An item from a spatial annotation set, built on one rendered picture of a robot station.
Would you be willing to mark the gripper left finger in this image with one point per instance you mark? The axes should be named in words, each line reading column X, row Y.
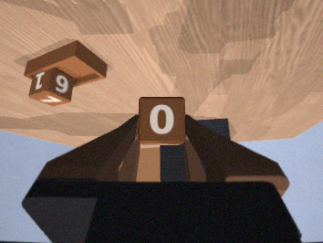
column 101, row 158

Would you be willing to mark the brown wooden tray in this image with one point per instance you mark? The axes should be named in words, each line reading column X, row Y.
column 69, row 59

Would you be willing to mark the brown wooden number cube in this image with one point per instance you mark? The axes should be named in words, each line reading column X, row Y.
column 52, row 87
column 161, row 120

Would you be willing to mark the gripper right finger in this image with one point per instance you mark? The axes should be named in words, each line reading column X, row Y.
column 225, row 160

